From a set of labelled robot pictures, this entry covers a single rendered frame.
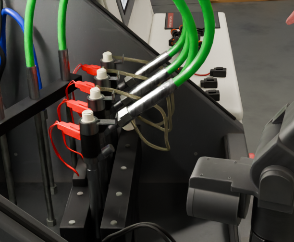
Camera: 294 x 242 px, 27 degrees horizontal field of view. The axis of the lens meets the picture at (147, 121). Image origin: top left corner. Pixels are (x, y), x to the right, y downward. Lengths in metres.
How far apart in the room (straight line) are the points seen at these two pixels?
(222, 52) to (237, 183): 0.95
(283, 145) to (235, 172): 0.09
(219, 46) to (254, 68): 2.48
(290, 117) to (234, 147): 0.60
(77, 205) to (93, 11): 0.38
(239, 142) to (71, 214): 0.40
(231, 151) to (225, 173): 0.51
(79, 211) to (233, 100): 0.49
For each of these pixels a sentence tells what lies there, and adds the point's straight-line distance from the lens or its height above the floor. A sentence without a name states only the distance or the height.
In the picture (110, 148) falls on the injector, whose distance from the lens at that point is 0.89.
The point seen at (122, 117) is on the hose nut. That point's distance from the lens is 0.86.
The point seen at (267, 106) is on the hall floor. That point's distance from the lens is 3.56.
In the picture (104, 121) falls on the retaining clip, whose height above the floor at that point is 1.13.
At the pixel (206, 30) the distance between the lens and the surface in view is 0.81.
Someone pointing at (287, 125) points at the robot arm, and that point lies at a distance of 0.59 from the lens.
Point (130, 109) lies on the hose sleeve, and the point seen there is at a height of 1.16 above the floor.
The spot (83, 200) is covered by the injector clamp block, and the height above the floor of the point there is 0.98.
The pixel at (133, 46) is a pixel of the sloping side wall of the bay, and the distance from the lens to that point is 1.16.
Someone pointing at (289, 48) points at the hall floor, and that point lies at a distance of 4.48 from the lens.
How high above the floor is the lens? 1.53
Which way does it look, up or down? 27 degrees down
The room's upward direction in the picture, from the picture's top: 2 degrees counter-clockwise
